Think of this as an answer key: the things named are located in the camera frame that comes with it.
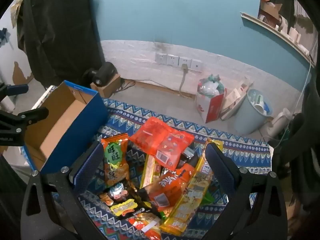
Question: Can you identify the grey plug cable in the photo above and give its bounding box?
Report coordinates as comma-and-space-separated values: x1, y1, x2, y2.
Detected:
179, 64, 188, 96

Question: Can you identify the black hanging cloth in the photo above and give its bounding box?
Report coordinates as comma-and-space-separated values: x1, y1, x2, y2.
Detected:
17, 0, 106, 87

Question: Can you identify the wooden wall ledge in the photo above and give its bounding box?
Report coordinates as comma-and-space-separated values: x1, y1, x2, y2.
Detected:
240, 11, 314, 63

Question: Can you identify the small brown cardboard box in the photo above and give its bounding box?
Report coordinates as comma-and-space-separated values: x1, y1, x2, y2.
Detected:
90, 75, 122, 98

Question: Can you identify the red translucent snack bag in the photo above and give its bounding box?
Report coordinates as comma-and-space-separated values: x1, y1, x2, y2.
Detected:
129, 116, 195, 171

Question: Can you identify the cardboard box on ledge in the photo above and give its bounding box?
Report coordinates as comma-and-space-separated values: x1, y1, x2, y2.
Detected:
258, 1, 283, 22

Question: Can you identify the orange white snack packet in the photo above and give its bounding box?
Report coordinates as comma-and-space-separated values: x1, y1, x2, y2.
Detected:
129, 216, 163, 240

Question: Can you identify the blue cardboard box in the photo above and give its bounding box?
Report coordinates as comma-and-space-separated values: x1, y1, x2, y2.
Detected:
21, 80, 109, 176

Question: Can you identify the orange black snack bag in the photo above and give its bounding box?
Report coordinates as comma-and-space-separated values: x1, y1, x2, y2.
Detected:
138, 163, 196, 213

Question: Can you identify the black round fan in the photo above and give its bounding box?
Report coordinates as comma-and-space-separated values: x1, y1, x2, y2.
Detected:
84, 62, 118, 86

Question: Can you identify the flat cardboard packaging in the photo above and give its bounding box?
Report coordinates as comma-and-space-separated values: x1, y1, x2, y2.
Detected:
219, 77, 254, 121

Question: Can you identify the long yellow snack packet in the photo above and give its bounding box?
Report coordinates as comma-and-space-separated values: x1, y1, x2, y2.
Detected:
159, 139, 224, 236

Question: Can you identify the light blue waste bin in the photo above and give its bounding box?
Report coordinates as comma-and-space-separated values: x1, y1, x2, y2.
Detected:
233, 89, 274, 135

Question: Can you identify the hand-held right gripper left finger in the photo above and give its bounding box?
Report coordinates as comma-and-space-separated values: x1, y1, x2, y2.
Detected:
20, 141, 108, 240

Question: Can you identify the small black yellow snack packet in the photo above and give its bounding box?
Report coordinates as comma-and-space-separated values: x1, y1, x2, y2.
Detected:
110, 197, 141, 218

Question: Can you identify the patterned blue tablecloth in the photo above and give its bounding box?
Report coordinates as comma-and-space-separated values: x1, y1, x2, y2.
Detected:
21, 85, 274, 240

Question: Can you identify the orange green snack packet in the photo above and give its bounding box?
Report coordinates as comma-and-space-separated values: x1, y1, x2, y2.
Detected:
101, 133, 131, 188

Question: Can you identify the small silver orange snack packet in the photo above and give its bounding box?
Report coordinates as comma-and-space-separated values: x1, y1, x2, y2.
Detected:
99, 182, 131, 206

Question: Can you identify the black cable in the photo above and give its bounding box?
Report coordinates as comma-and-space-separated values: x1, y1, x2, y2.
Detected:
119, 78, 136, 92

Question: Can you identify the white plastic jug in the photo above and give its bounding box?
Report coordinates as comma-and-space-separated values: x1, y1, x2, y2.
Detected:
260, 108, 292, 141

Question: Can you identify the narrow yellow snack packet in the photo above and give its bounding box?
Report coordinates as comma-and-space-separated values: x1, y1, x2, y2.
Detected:
139, 154, 162, 188

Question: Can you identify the red white paper bag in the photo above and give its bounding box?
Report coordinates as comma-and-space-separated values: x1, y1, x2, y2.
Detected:
195, 74, 226, 124

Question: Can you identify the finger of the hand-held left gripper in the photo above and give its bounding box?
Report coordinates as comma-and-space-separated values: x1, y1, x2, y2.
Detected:
0, 107, 49, 133
0, 81, 29, 103

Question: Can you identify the silver black foil snack packet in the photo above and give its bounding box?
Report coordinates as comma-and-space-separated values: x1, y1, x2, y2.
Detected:
179, 147, 201, 168

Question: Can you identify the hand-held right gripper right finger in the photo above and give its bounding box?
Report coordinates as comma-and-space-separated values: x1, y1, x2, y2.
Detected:
204, 142, 288, 240

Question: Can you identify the thin white cable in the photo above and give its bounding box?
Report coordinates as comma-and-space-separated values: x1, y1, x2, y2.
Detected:
272, 55, 313, 148

